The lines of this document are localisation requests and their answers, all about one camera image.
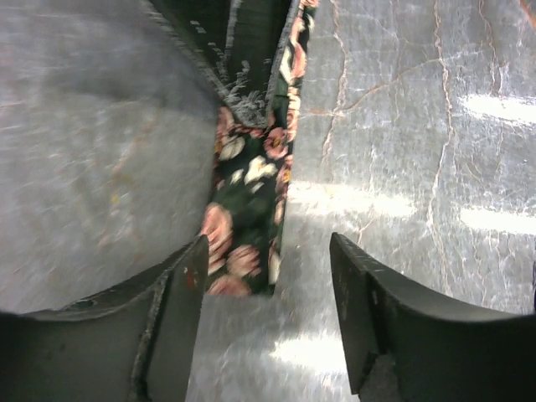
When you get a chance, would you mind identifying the black floral rose tie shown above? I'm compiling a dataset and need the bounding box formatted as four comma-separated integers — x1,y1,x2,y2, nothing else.
200,1,318,297

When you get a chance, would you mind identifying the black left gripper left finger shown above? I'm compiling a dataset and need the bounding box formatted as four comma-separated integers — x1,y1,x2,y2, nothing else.
1,236,209,402

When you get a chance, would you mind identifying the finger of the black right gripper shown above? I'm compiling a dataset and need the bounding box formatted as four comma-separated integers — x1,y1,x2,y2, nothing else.
142,0,299,126

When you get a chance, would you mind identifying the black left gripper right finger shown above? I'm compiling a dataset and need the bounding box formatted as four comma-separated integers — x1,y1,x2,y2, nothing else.
329,233,535,401

